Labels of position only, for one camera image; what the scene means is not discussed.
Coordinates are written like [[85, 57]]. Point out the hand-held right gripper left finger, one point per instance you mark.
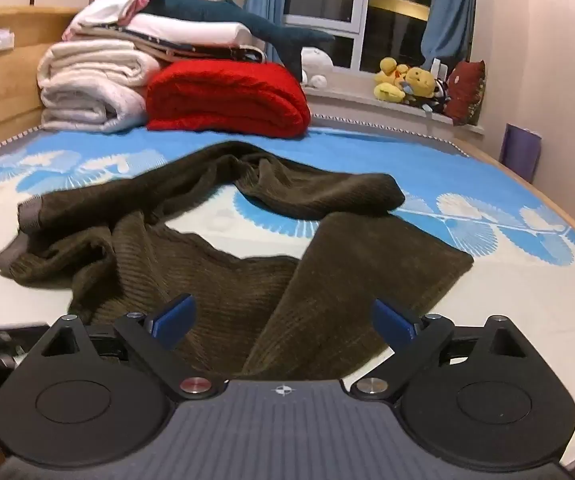
[[173, 322]]

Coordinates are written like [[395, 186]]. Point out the white windowsill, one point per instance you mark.
[[352, 87]]

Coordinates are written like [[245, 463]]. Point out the red folded blanket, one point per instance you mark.
[[227, 95]]

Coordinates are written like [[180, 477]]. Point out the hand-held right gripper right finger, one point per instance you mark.
[[391, 324]]

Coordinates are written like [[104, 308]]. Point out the wooden headboard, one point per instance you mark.
[[2, 90]]

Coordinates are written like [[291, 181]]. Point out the white plush toy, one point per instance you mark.
[[317, 67]]

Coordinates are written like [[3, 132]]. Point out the purple box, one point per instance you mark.
[[520, 152]]

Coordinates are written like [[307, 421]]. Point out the grey-white folded quilt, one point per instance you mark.
[[87, 105]]

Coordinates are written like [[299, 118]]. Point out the teal shark plush toy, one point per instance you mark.
[[247, 22]]

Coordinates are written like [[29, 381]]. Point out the cream folded quilt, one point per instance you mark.
[[92, 62]]

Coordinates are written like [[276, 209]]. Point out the dark-trimmed folded blanket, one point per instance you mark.
[[202, 51]]

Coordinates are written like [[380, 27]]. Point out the blue white printed bed sheet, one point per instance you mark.
[[497, 285]]

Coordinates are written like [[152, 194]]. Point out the yellow plush toy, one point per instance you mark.
[[420, 85], [390, 80]]

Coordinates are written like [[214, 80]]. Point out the white folded blanket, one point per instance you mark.
[[192, 29]]

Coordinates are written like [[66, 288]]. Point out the red cushion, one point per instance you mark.
[[465, 92]]

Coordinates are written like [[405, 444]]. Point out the pink white folded cloth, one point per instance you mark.
[[112, 7]]

